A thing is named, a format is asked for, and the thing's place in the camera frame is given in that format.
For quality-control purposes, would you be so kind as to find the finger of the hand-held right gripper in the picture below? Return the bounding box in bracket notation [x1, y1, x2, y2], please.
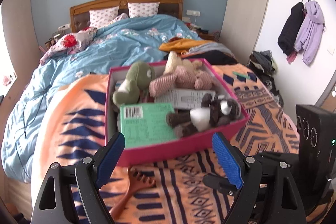
[203, 174, 238, 196]
[255, 151, 300, 165]

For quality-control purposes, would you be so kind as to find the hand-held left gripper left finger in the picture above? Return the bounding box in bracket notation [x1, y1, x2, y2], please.
[31, 132, 125, 224]

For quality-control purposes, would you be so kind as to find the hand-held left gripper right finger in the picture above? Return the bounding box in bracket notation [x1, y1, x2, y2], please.
[211, 132, 307, 224]

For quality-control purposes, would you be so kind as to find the green cardboard box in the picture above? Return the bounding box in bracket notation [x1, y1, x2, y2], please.
[117, 103, 179, 149]

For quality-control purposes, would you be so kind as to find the brown knit plush toy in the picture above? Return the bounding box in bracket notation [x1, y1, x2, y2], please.
[166, 93, 242, 138]

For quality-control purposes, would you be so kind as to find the pink cardboard box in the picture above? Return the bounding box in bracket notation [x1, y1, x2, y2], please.
[105, 58, 250, 167]

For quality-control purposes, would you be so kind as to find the green plush toy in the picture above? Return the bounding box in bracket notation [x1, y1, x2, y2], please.
[112, 61, 156, 105]

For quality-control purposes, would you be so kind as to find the cream plush toy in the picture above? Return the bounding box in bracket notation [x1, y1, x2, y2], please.
[163, 51, 204, 76]

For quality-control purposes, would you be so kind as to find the wooden door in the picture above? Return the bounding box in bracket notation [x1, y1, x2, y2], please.
[315, 77, 336, 114]

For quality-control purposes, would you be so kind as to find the orange patterned blanket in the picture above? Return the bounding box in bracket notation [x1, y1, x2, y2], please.
[31, 64, 327, 224]

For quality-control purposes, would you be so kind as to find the white printed box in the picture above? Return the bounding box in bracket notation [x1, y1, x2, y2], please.
[154, 88, 216, 109]

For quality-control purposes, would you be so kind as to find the pile of dark clothes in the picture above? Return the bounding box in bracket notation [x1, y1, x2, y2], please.
[248, 50, 284, 106]

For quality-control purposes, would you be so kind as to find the pink knit plush toy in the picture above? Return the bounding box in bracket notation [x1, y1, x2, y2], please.
[149, 64, 214, 97]

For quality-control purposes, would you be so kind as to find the black garment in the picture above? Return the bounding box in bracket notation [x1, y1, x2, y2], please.
[181, 49, 238, 65]

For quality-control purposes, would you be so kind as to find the purple jacket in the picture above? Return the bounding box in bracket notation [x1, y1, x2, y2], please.
[293, 1, 326, 65]

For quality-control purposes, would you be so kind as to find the black jacket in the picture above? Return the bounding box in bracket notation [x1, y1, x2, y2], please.
[277, 2, 306, 56]

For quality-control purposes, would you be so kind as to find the grey garment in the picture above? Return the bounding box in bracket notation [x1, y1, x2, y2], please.
[188, 43, 229, 55]

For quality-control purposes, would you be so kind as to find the blue duvet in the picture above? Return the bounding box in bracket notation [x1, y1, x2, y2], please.
[1, 14, 198, 184]

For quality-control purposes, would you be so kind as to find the mustard yellow garment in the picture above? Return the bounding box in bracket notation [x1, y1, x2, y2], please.
[159, 38, 219, 54]

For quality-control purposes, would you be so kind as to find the floral cloth with red flower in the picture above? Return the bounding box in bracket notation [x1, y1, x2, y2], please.
[39, 27, 98, 65]

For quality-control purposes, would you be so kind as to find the wooden nightstand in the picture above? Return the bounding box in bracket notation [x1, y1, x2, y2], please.
[184, 22, 218, 41]

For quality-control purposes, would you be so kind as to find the white patterned pillow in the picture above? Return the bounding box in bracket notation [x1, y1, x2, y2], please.
[89, 6, 120, 29]
[128, 2, 160, 18]

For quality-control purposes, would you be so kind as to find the wooden headboard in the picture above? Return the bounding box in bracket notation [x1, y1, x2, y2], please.
[70, 0, 184, 33]

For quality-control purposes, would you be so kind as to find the black cable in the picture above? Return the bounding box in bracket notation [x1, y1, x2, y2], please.
[20, 82, 50, 140]

